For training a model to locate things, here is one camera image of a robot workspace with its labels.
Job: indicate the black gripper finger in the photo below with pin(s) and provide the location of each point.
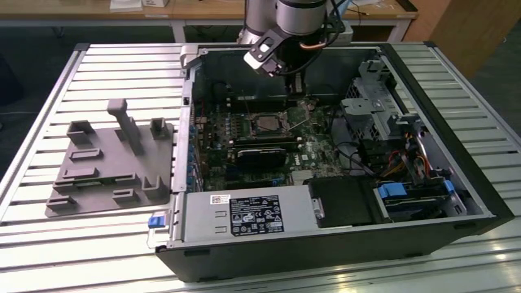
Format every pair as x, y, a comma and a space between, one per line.
289, 84
301, 82

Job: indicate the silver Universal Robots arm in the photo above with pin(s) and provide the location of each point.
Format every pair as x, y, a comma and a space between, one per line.
299, 15

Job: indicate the CPU socket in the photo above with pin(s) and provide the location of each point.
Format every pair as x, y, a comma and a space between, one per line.
260, 133

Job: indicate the black RAM stick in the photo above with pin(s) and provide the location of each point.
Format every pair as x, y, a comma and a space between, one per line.
264, 141

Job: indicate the silver drive cage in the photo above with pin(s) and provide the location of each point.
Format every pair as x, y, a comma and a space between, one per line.
367, 119

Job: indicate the green motherboard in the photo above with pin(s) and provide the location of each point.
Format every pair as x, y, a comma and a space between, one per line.
317, 152

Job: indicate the black graphics card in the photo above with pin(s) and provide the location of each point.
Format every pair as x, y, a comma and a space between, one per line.
260, 157

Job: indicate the small silver heatsink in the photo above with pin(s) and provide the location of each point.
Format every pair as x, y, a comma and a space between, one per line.
304, 175

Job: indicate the black plastic shroud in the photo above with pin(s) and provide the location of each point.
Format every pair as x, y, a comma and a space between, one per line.
341, 201

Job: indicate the blue disk carrier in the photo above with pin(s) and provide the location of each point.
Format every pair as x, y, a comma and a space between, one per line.
392, 190

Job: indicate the wooden cabinet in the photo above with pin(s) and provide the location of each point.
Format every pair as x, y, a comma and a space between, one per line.
468, 30

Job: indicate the white cardboard box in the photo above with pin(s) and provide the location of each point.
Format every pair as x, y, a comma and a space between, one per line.
126, 5

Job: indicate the silver power supply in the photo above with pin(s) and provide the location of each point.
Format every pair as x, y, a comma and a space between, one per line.
203, 219

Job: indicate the blue disk bay clip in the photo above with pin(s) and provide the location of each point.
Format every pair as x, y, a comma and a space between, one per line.
448, 186

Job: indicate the grey parts rack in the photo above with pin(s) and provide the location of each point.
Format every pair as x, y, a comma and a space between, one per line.
102, 143

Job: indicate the wooden desk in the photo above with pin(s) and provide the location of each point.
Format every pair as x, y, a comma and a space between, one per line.
82, 15

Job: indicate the blue case latch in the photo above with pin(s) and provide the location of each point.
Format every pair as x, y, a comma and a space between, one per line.
156, 221

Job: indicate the black open PC case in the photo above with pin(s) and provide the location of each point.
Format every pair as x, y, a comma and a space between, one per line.
285, 259

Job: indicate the green RAM stick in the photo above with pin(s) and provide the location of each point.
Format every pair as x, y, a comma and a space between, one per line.
94, 183

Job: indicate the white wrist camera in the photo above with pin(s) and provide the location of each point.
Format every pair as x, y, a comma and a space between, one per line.
255, 59

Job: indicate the grey case corner bracket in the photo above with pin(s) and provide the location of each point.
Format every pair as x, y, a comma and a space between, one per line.
188, 56

